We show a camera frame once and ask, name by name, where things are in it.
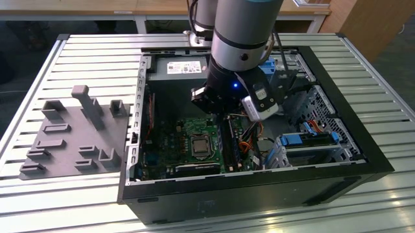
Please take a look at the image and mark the blue disk carrier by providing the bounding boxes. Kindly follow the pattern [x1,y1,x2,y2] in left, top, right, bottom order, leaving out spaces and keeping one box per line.
[278,132,340,148]

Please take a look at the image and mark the grey power supply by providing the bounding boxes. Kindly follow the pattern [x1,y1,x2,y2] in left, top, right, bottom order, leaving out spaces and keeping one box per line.
[146,55,212,117]

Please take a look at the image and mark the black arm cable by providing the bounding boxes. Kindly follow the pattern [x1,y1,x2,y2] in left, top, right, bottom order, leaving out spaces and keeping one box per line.
[271,26,300,102]

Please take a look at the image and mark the orange data wire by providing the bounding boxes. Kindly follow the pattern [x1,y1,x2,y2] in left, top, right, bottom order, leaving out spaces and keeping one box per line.
[304,120,328,135]

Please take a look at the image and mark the grey parts rack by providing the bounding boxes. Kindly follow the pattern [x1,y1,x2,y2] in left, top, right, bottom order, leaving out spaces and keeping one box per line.
[19,84,135,181]

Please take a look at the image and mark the black PC case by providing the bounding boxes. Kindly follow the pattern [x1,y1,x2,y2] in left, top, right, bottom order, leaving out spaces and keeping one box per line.
[116,45,395,225]

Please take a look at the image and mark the green motherboard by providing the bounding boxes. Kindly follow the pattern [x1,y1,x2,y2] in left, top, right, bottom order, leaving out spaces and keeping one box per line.
[142,114,260,181]

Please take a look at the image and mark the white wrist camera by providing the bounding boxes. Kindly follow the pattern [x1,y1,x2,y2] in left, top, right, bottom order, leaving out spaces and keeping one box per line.
[242,82,280,121]

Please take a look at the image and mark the wooden cabinet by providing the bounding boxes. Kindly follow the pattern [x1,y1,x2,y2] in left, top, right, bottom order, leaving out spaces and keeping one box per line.
[319,0,415,63]

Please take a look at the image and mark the silver CPU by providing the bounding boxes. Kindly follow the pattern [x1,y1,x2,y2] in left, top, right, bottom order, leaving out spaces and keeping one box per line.
[190,138,214,158]

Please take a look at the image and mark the wooden desk white frame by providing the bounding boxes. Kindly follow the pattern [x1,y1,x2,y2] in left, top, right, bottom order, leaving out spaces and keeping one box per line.
[0,0,331,33]

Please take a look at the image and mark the metal disk bay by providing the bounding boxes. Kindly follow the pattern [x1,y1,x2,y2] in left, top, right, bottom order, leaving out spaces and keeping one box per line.
[274,142,356,169]

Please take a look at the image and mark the orange wire bundle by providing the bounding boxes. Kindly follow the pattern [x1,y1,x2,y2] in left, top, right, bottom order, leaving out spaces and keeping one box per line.
[239,118,266,156]

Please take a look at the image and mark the red wire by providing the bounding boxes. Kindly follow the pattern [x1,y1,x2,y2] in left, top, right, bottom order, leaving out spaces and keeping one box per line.
[146,94,156,144]

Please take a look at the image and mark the metal drive cage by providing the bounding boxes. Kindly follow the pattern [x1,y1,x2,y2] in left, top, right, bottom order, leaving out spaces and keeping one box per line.
[259,52,318,103]

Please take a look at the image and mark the blue drive latch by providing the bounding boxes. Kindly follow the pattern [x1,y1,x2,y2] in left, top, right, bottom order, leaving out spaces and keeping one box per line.
[259,59,276,76]

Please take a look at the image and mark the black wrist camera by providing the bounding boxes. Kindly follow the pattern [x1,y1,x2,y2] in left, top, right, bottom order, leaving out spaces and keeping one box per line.
[190,87,208,104]

